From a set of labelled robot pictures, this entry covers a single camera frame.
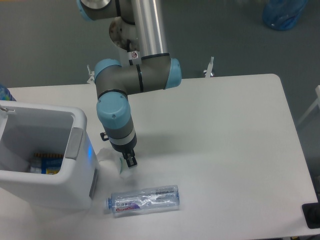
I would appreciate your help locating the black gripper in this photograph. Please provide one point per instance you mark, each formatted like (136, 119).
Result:
(124, 147)

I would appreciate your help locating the clear plastic water bottle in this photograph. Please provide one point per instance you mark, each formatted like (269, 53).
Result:
(144, 201)

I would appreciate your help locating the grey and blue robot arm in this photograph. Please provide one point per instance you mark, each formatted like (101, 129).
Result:
(114, 82)

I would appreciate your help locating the white trash can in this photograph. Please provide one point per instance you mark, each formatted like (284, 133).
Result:
(27, 128)

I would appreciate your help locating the blue snack packet in bin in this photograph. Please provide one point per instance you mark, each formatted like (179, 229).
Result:
(46, 163)

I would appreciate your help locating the blue bottle at left edge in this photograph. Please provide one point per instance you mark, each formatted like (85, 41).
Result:
(5, 94)

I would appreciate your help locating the black device at table corner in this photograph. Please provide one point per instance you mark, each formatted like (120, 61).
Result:
(311, 213)

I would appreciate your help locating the white levelling foot bracket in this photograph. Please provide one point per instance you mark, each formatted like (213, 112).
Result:
(209, 71)

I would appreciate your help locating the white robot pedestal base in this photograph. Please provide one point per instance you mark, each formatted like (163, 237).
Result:
(124, 38)

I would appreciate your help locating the white frame at right edge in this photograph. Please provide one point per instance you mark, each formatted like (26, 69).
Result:
(311, 111)

